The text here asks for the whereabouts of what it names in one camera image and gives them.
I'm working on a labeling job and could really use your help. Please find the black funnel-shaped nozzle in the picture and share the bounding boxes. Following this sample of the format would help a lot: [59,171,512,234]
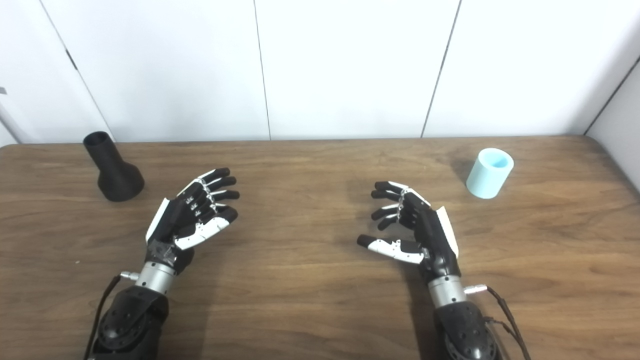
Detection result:
[83,131,146,203]

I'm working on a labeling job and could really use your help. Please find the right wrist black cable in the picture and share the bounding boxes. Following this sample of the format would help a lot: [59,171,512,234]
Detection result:
[464,283,532,360]

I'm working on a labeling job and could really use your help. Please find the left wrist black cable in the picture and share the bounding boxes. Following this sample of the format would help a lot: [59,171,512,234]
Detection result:
[82,271,140,360]

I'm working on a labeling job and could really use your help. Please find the light-blue short hose piece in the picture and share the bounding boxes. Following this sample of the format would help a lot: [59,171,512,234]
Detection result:
[466,148,515,200]

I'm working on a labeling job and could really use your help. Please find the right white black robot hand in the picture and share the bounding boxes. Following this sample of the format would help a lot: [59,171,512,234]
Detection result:
[356,181,461,284]

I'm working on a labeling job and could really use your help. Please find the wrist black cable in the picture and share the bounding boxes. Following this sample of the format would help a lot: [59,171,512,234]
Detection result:
[464,283,532,360]
[82,271,140,360]

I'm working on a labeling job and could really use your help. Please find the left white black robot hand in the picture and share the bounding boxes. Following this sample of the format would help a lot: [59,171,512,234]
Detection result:
[144,167,241,275]

